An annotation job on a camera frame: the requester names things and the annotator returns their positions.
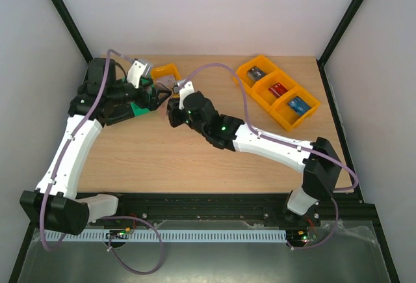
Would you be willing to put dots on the blue card stack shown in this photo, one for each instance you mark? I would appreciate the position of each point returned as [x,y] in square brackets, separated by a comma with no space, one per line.
[299,106]

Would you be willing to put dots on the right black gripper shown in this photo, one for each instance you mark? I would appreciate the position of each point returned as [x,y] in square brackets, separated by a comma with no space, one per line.
[175,116]

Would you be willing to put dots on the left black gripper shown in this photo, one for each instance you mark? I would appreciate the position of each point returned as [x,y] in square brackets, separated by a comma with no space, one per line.
[153,105]

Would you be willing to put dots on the yellow bin with red cards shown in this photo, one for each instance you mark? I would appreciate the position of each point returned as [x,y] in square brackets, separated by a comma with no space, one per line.
[260,91]

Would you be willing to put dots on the dark grey card stack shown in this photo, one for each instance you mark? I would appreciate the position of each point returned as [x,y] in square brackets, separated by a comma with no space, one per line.
[255,73]

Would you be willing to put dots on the green bin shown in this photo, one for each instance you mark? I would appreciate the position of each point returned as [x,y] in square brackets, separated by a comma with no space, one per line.
[139,109]

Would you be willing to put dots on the beige card stack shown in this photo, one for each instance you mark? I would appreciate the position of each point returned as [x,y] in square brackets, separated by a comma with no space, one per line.
[167,81]

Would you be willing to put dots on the white slotted cable duct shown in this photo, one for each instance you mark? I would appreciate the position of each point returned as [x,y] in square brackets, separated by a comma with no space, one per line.
[181,236]

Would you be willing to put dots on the left yellow bin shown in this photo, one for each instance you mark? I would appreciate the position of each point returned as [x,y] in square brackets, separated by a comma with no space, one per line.
[167,69]

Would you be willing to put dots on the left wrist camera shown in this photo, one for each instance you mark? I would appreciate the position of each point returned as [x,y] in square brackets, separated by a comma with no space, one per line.
[139,68]

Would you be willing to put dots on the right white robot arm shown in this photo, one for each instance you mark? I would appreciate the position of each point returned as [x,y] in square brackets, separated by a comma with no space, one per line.
[316,161]

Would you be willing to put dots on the black bin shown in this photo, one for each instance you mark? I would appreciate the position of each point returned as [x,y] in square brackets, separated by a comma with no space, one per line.
[113,114]

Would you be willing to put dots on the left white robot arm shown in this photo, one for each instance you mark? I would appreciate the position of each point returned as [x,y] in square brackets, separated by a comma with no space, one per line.
[53,204]

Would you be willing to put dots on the yellow bin with blue cards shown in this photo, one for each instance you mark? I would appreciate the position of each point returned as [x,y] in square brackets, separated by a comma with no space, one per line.
[291,109]

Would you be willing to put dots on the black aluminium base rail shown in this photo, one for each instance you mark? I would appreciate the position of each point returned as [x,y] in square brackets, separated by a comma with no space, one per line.
[269,209]

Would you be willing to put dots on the yellow bin with dark cards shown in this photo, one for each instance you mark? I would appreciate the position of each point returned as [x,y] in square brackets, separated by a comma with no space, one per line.
[262,62]

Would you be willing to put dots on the red card stack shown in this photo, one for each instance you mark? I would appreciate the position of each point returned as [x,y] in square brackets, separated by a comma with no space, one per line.
[277,90]

